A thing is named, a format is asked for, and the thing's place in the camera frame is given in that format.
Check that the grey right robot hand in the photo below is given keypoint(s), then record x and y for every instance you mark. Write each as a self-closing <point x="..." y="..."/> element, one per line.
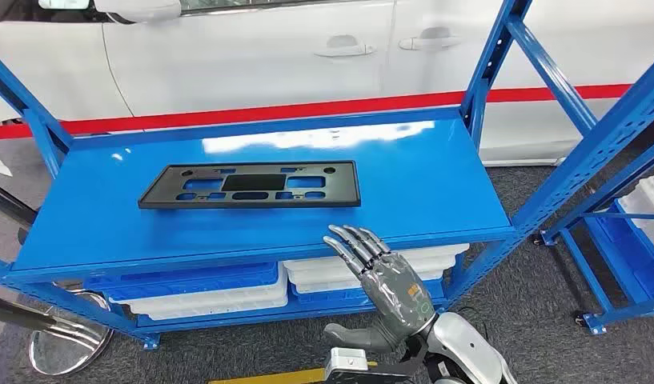
<point x="395" y="297"/>

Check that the black plastic plate frame part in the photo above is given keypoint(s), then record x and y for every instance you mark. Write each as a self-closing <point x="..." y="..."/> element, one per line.
<point x="162" y="191"/>

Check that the blue metal shelf rack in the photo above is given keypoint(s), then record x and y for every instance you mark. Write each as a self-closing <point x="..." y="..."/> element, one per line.
<point x="411" y="185"/>
<point x="631" y="311"/>

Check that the white plastic bin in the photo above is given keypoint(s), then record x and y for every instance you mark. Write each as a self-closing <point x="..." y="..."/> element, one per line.
<point x="226" y="315"/>
<point x="226" y="299"/>
<point x="650" y="212"/>
<point x="326" y="283"/>
<point x="432" y="254"/>

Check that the blue plastic bin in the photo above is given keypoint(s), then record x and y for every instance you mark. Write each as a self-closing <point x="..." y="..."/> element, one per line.
<point x="326" y="298"/>
<point x="623" y="254"/>
<point x="188" y="278"/>

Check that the yellow floor tape square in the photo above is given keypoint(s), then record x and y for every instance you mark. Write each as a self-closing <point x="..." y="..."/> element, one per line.
<point x="273" y="377"/>

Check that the white car with red stripe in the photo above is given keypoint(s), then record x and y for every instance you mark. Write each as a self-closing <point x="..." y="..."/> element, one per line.
<point x="226" y="63"/>

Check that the white car side mirror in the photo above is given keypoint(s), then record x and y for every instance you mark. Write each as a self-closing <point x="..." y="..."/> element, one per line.
<point x="141" y="9"/>

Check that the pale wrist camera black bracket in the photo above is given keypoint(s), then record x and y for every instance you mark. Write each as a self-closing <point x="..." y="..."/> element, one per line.
<point x="348" y="360"/>

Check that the chrome stanchion post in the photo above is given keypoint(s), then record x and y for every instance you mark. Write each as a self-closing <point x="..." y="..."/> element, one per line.
<point x="8" y="204"/>
<point x="67" y="344"/>

